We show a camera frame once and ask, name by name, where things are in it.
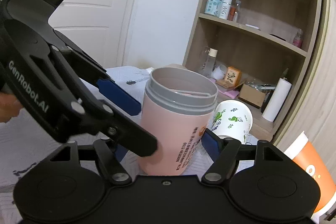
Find white floral paper cup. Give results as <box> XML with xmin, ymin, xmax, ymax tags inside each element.
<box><xmin>211</xmin><ymin>100</ymin><xmax>253</xmax><ymax>144</ymax></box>

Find beige ceramic cup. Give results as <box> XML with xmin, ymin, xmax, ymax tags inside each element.
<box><xmin>165</xmin><ymin>64</ymin><xmax>188</xmax><ymax>70</ymax></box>

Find yellow floral box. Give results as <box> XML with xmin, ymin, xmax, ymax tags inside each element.
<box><xmin>224</xmin><ymin>67</ymin><xmax>242</xmax><ymax>86</ymax></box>

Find small cardboard box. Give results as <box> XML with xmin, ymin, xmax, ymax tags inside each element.
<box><xmin>239</xmin><ymin>84</ymin><xmax>266</xmax><ymax>107</ymax></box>

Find white patterned tablecloth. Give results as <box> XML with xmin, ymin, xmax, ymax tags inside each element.
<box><xmin>0</xmin><ymin>65</ymin><xmax>258</xmax><ymax>224</ymax></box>

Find white door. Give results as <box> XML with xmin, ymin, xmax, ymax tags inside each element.
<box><xmin>49</xmin><ymin>0</ymin><xmax>134</xmax><ymax>68</ymax></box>

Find hand with pink nails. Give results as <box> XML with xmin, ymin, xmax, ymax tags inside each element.
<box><xmin>0</xmin><ymin>93</ymin><xmax>23</xmax><ymax>123</ymax></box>

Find teal white jar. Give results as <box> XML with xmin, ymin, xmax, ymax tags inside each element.
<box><xmin>204</xmin><ymin>0</ymin><xmax>222</xmax><ymax>17</ymax></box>

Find clear bottle beige cap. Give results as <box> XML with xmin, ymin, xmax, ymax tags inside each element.
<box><xmin>203</xmin><ymin>48</ymin><xmax>218</xmax><ymax>78</ymax></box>

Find wooden bookshelf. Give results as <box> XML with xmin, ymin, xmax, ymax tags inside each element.
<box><xmin>183</xmin><ymin>0</ymin><xmax>322</xmax><ymax>140</ymax></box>

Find pink small bottle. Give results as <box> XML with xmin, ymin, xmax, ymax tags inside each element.
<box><xmin>292</xmin><ymin>29</ymin><xmax>303</xmax><ymax>48</ymax></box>

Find pink cup grey rim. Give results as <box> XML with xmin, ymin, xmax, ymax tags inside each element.
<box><xmin>138</xmin><ymin>67</ymin><xmax>218</xmax><ymax>176</ymax></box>

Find orange paper cup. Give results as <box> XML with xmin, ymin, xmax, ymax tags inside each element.
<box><xmin>284</xmin><ymin>131</ymin><xmax>335</xmax><ymax>223</ymax></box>

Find white pump bottle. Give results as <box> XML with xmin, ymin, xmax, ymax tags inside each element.
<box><xmin>219</xmin><ymin>0</ymin><xmax>232</xmax><ymax>20</ymax></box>

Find paper towel roll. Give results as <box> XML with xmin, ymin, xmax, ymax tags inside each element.
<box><xmin>262</xmin><ymin>78</ymin><xmax>291</xmax><ymax>122</ymax></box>

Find orange small bottle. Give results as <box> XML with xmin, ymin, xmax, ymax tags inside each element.
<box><xmin>228</xmin><ymin>0</ymin><xmax>242</xmax><ymax>22</ymax></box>

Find pink flat box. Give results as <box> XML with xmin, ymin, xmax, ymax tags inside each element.
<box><xmin>210</xmin><ymin>79</ymin><xmax>240</xmax><ymax>100</ymax></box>

